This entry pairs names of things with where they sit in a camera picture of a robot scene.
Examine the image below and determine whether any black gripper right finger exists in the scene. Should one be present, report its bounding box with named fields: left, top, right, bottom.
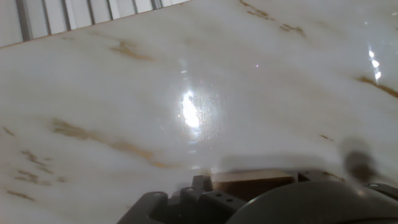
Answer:
left=297, top=169, right=398, bottom=202

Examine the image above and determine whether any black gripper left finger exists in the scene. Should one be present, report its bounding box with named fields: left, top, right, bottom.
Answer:
left=117, top=174, right=248, bottom=224

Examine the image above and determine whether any large wooden cube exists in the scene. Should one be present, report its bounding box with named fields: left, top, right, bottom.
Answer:
left=211, top=169, right=297, bottom=203

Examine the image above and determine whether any marble pattern board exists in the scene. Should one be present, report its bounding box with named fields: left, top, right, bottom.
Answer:
left=0, top=0, right=398, bottom=224

